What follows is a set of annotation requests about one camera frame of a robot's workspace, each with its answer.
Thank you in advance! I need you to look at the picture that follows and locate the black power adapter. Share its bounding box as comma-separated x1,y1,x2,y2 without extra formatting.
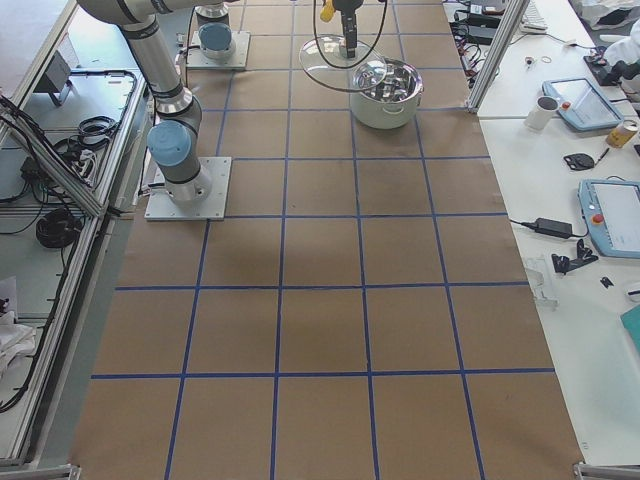
534,217,573,239

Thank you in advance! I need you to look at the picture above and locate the yellow drink can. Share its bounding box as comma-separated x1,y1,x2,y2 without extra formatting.
605,120,639,148

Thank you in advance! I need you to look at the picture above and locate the yellow corn cob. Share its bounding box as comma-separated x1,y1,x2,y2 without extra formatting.
319,0,336,23

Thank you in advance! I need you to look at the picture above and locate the white mug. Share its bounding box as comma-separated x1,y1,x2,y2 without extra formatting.
524,95,559,131

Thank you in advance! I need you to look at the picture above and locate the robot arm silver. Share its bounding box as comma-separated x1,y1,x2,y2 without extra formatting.
79,1,232,202
195,1,234,60

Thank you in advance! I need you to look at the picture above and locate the teach pendant far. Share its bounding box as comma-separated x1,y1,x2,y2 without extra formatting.
542,78,624,132

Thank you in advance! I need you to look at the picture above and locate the teach pendant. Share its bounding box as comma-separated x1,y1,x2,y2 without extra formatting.
577,179,639,259
542,78,624,132

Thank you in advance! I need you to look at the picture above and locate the aluminium frame post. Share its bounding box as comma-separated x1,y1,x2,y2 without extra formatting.
466,0,528,113

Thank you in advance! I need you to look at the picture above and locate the teach pendant near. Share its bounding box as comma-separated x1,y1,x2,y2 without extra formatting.
577,179,639,259

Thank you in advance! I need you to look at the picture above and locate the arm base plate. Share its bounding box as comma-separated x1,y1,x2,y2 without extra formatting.
186,31,251,71
144,157,232,221

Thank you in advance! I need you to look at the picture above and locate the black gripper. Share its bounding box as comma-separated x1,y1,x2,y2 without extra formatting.
332,0,362,58

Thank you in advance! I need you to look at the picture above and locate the white steel cooking pot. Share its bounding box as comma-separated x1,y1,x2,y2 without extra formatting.
349,58,424,130

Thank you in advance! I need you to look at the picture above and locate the glass pot lid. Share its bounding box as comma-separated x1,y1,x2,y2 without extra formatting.
299,35,387,93

